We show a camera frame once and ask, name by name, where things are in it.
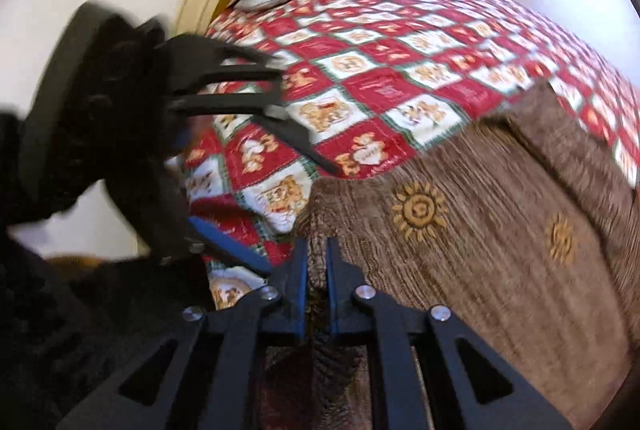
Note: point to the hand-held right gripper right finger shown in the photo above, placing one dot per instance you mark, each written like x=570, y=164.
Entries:
x=331, y=305

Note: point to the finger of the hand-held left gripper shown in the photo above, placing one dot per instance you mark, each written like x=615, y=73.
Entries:
x=225, y=242
x=225, y=103

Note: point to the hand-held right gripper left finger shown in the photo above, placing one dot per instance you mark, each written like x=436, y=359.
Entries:
x=301, y=300

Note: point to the brown knit sun-pattern sweater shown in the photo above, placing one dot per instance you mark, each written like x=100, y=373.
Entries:
x=475, y=285

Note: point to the red checkered bear-print bed blanket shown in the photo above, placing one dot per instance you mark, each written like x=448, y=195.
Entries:
x=390, y=74

